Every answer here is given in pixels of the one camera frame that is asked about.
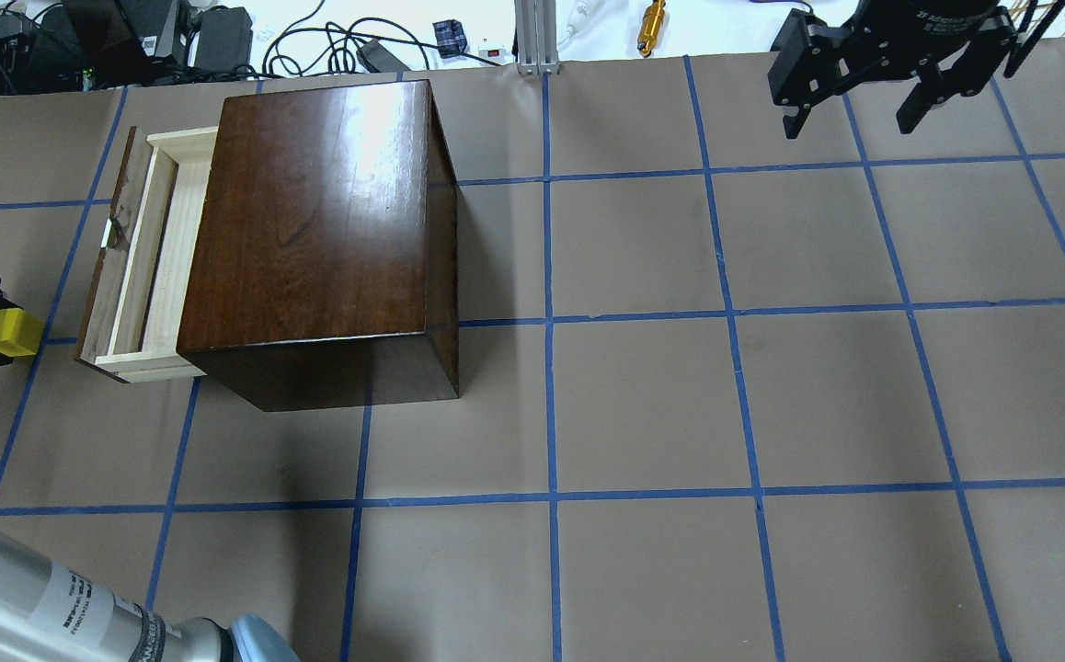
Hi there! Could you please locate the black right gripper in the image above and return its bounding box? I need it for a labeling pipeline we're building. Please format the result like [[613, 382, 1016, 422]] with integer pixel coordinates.
[[767, 1, 1025, 140]]

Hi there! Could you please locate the yellow block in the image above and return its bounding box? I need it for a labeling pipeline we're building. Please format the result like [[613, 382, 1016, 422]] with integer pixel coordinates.
[[0, 307, 45, 358]]

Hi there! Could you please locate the light wood drawer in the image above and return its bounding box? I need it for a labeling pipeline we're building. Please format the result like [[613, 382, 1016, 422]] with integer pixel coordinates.
[[73, 126, 218, 382]]

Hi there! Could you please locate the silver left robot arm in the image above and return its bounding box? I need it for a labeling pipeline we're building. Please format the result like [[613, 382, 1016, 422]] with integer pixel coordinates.
[[0, 247, 301, 661]]

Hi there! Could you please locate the dark wooden drawer cabinet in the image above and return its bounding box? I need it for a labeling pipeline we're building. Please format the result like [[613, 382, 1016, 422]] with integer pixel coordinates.
[[177, 79, 462, 412]]

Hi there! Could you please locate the brass cylindrical tool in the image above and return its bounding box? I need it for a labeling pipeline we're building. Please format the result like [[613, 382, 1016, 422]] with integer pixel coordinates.
[[635, 0, 666, 57]]

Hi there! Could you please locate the black power adapter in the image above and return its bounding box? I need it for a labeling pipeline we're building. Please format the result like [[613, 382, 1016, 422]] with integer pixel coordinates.
[[192, 6, 253, 71]]

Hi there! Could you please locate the aluminium frame post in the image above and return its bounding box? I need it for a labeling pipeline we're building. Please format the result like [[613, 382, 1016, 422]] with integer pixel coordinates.
[[514, 0, 559, 75]]

